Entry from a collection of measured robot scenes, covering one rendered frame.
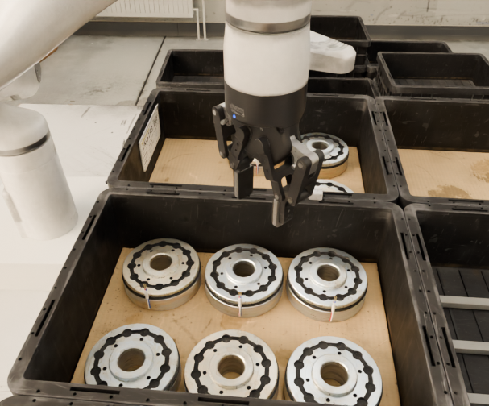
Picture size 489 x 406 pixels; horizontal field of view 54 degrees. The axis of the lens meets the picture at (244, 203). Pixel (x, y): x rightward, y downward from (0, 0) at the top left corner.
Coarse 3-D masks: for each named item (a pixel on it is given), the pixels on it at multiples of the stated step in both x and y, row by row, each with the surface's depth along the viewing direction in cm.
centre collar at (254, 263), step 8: (240, 256) 64; (248, 256) 64; (232, 264) 63; (256, 264) 63; (232, 272) 62; (256, 272) 62; (232, 280) 61; (240, 280) 61; (248, 280) 61; (256, 280) 62
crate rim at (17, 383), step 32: (128, 192) 65; (160, 192) 65; (192, 192) 65; (96, 224) 60; (64, 288) 52; (416, 288) 52; (416, 320) 49; (32, 352) 46; (32, 384) 43; (64, 384) 43
